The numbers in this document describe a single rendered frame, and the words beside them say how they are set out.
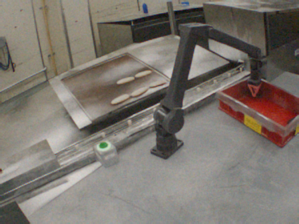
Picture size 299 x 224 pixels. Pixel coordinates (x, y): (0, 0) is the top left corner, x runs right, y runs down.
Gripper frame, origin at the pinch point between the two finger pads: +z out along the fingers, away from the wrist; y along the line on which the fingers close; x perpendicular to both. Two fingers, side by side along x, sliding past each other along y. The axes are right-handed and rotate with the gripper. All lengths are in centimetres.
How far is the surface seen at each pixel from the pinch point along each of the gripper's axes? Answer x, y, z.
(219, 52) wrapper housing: 40, 34, -7
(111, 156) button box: 31, -75, 0
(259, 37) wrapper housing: 3.7, 24.6, -27.0
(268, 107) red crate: -11.0, -4.7, 3.4
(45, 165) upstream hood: 45, -100, -5
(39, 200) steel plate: 40, -113, 4
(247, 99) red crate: 4.0, -1.8, 3.4
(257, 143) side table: -15.6, -35.5, 3.9
